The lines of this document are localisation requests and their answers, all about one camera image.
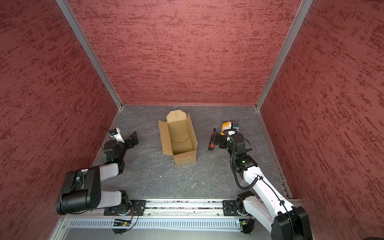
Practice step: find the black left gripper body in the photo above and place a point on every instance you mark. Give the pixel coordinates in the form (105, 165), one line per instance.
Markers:
(124, 147)

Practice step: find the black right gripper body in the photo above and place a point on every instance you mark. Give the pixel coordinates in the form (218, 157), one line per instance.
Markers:
(225, 144)

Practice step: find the yellow white object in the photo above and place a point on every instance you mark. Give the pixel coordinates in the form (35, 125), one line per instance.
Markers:
(230, 128)

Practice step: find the red handled box cutter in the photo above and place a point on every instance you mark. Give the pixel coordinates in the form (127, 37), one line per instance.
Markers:
(212, 143)

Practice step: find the brown cardboard express box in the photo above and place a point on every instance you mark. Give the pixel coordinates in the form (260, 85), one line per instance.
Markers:
(178, 138)

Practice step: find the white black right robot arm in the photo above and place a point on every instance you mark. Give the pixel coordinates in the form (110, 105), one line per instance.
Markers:
(261, 199)

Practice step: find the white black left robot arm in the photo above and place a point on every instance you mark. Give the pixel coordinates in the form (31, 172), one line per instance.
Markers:
(81, 190)

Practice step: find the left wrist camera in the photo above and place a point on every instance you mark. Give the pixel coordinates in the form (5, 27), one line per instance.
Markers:
(115, 134)

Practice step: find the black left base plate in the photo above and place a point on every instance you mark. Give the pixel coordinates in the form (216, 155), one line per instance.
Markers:
(136, 208)

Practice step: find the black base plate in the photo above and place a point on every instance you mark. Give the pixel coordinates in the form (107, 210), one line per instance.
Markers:
(232, 208)
(136, 208)

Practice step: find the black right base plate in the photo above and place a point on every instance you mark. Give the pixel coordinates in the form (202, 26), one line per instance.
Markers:
(232, 208)

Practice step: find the aluminium front rail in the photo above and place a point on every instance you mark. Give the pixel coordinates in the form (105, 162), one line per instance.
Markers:
(178, 208)

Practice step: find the left controller board with wires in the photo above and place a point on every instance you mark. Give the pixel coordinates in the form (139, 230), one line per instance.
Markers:
(124, 224)

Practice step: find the controller board with wires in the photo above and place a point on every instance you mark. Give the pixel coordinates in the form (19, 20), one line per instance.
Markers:
(124, 224)
(246, 226)

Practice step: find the white slotted cable duct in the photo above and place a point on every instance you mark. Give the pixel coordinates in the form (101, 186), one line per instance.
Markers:
(167, 224)

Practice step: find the right controller board with wires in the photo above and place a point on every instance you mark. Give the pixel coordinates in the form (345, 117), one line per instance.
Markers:
(246, 226)

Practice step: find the aluminium left corner post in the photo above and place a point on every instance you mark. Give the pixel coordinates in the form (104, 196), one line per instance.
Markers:
(76, 28)

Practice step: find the aluminium corner post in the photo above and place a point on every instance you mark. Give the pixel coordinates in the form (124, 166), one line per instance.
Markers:
(76, 28)
(291, 35)

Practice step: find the aluminium right corner post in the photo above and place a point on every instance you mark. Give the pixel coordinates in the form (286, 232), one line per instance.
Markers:
(291, 35)

